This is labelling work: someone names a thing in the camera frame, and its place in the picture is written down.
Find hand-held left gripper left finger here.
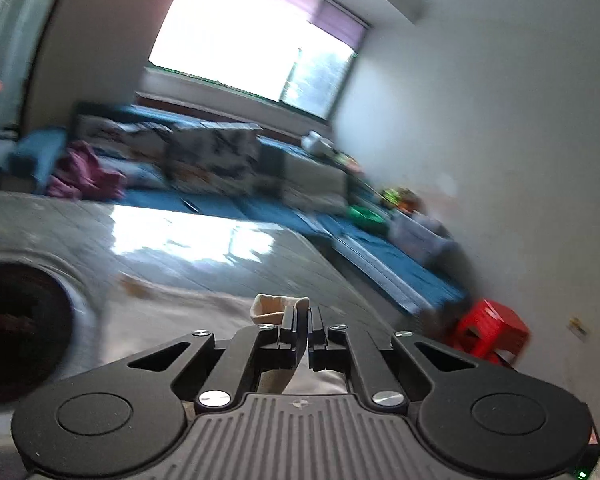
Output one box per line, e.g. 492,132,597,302
125,305,307,407

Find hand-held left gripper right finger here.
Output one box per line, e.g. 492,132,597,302
308,305,477,412

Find beige garment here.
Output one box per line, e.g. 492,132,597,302
100,290,355,397

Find blue sofa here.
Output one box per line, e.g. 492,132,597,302
7,102,473,317

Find green bowl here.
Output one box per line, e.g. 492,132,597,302
349,204,387,227

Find clear storage box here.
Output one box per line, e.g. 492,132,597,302
387,209,457,267

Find white sofa cushion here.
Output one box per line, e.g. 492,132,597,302
279,151,352,213

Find green and yellow toys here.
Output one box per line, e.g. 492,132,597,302
379,186,422,212

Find red plastic stool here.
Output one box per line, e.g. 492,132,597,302
449,298,531,367

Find patterned sofa cushion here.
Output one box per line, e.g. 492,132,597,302
75,114,175,173
164,122,262,197

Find white bag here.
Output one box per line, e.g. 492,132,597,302
300,130,337,155

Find washing machine drum opening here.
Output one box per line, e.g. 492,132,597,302
0,247,106,480

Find pink cloth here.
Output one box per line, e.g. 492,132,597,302
46,140,127,202

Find window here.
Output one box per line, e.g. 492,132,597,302
147,0,372,122

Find purple roller blind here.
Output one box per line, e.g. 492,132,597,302
192,0,372,47

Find glass door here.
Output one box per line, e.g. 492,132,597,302
0,0,77,133

